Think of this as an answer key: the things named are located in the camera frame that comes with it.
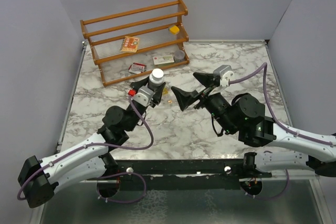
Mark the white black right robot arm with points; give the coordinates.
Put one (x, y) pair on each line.
(245, 115)

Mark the yellow sticky note block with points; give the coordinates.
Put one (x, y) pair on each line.
(174, 29)

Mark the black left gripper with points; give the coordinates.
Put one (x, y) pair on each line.
(157, 97)

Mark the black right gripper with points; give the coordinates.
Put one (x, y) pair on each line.
(185, 98)

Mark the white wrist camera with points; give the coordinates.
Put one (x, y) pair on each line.
(222, 75)
(143, 96)

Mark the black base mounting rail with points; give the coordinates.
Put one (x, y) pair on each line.
(179, 174)

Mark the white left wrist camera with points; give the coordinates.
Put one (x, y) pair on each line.
(143, 96)

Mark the green stapler box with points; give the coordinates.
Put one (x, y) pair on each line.
(160, 61)

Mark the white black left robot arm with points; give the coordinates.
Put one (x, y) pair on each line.
(40, 179)

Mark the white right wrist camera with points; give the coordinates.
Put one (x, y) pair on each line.
(222, 75)

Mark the white pill bottle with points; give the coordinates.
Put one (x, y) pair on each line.
(156, 78)

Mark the orange wooden shelf rack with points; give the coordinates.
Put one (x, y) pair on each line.
(139, 37)

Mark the orange spiral notebook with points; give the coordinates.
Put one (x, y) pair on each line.
(130, 44)

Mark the red white staple box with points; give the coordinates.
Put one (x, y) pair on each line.
(137, 68)

